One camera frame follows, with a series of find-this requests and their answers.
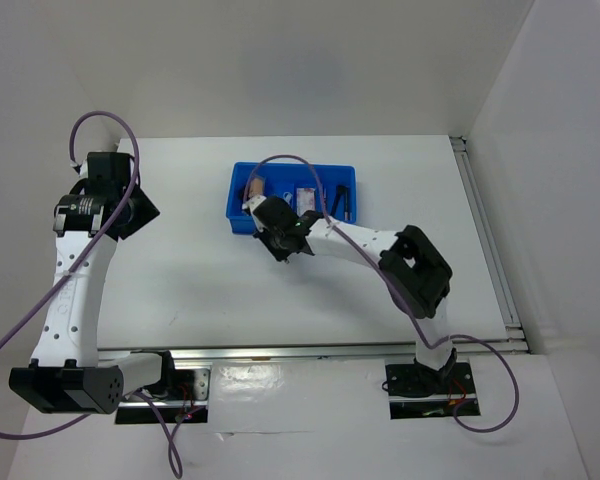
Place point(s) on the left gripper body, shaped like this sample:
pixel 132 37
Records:
pixel 140 211

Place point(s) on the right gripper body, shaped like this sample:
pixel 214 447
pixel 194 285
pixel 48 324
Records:
pixel 272 239

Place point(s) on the clear packet with print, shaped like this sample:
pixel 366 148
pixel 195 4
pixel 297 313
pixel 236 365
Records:
pixel 305 200

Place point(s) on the black makeup brush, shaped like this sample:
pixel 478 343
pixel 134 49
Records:
pixel 341 192

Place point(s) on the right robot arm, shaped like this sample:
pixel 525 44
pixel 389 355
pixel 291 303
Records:
pixel 416 275

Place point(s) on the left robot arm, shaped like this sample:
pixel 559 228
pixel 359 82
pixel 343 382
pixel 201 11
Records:
pixel 65 373

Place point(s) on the blue compartment tray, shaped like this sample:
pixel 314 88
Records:
pixel 281 177

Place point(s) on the aluminium rail front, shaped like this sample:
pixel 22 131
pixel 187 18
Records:
pixel 320 352

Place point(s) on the aluminium rail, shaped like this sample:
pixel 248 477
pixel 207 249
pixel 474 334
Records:
pixel 515 332
pixel 320 352

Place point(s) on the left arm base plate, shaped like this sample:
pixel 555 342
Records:
pixel 183 401

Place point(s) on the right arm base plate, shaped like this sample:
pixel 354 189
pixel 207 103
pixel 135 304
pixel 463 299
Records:
pixel 411 396

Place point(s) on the aluminium rail right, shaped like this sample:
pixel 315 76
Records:
pixel 515 332

